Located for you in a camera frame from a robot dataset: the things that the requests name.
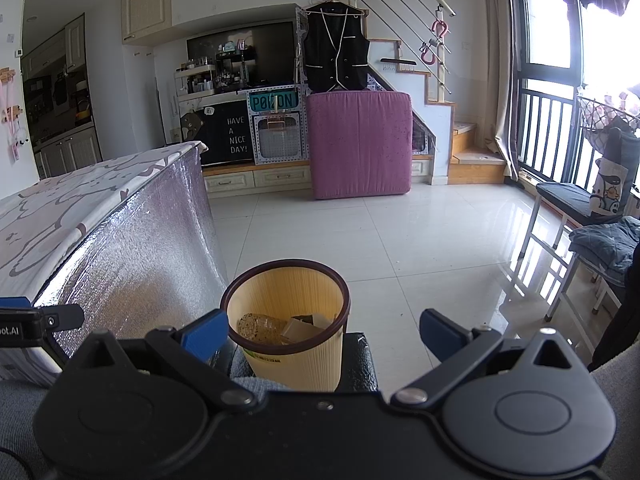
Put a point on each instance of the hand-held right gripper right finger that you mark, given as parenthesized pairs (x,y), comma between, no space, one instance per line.
(441,335)

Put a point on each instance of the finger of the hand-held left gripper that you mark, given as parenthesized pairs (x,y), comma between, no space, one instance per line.
(60,317)

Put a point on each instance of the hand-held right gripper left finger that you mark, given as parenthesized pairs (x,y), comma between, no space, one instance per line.
(205,335)

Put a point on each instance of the silver foil snack bag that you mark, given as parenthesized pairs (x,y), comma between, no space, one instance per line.
(260,329)

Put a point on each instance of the yellow waste bin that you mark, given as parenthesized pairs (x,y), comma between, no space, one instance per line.
(300,365)

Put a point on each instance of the brown cardboard box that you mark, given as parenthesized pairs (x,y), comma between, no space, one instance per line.
(307,329)

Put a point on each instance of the grey cloth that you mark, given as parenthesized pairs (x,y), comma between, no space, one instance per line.
(20,425)
(625,410)

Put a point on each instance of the cartoon printed foil-backed mat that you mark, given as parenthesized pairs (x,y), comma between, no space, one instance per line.
(75,200)

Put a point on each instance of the kitchen cabinets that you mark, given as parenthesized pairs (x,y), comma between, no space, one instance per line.
(70,150)

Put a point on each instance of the cream drawer cabinet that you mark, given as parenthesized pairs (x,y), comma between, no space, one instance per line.
(265,177)

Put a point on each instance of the wooden staircase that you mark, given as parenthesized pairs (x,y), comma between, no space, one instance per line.
(475,160)

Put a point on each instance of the white chair with dark cushion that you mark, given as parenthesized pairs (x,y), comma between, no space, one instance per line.
(565,197)

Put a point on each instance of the blue clothes pile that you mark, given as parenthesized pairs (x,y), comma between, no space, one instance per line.
(607,245)

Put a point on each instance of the black message board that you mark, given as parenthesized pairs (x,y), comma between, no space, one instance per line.
(230,135)

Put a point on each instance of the pink mattress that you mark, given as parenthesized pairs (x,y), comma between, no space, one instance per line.
(360,145)

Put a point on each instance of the white perforated cabinet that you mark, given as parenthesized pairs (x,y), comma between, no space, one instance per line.
(280,140)

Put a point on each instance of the yellow kettle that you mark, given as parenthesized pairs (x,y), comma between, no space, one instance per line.
(82,108)

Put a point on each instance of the cartoon tote bag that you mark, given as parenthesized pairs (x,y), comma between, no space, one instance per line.
(612,185)

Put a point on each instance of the teal sign plate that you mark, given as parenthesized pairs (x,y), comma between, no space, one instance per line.
(275,101)

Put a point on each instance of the black framed window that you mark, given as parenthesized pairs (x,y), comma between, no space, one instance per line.
(545,110)

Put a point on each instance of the white storage rack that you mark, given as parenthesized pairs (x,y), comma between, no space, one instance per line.
(200,82)

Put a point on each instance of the beige curtain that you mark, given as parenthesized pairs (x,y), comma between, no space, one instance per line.
(500,60)

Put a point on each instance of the pink hook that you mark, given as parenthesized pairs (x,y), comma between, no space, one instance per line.
(428,53)
(440,29)

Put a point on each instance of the black television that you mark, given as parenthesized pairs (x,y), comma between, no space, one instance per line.
(272,50)

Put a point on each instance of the black vest with white trim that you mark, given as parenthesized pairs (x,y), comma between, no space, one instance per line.
(335,50)

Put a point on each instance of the metal stair railing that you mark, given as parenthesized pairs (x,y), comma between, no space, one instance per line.
(390,10)

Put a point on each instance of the pink wall hanging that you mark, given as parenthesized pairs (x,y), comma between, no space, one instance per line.
(11,110)

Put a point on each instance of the black wall bar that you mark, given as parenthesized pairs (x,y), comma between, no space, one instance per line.
(397,63)

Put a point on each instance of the cream wall cabinet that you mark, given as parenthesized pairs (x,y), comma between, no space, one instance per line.
(147,7)

